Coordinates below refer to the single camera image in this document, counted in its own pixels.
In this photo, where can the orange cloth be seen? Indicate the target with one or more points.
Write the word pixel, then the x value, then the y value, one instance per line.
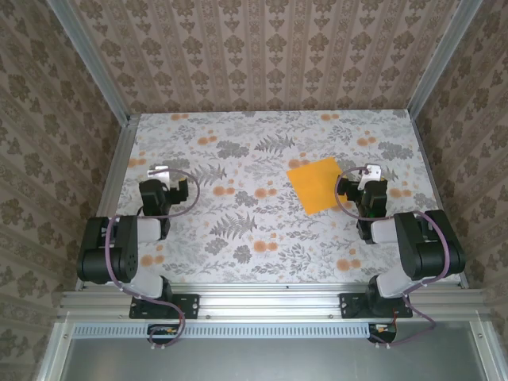
pixel 313 186

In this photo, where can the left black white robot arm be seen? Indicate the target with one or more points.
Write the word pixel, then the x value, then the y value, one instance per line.
pixel 119 258

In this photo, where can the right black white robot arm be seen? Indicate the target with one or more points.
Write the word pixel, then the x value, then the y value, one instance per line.
pixel 428 254

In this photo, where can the grey metal sheet panel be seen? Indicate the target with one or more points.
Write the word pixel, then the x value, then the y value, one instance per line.
pixel 258 361

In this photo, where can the floral patterned table cover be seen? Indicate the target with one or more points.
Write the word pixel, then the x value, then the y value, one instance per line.
pixel 238 246

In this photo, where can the black connector board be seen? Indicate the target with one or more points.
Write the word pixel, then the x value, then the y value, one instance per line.
pixel 166 332
pixel 383 332

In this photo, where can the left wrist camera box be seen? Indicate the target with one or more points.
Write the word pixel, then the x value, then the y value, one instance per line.
pixel 158 172

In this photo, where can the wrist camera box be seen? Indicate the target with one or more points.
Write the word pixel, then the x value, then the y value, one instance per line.
pixel 371 174
pixel 158 172

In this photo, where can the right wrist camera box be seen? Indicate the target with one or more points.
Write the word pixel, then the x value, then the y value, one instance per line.
pixel 371 174

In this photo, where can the aluminium table side rail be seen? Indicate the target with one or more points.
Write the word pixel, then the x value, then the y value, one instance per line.
pixel 115 178
pixel 438 198

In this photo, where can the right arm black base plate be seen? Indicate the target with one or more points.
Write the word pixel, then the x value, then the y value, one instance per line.
pixel 349 306

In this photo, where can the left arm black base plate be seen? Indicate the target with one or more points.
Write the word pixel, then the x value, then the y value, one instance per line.
pixel 190 305

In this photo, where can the aluminium frame post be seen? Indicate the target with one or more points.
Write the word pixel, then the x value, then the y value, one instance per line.
pixel 444 55
pixel 91 67

